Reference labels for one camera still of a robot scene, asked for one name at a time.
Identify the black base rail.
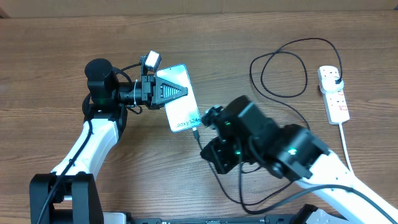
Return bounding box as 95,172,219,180
103,204,349,224

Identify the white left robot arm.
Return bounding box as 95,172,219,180
29,52,189,224

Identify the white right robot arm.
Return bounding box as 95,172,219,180
200,95,397,223

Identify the blue Galaxy smartphone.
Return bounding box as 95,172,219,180
156,64,201,133

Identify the white power strip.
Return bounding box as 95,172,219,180
317,65,351,126

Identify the white charger adapter plug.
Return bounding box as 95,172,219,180
319,77,345,94

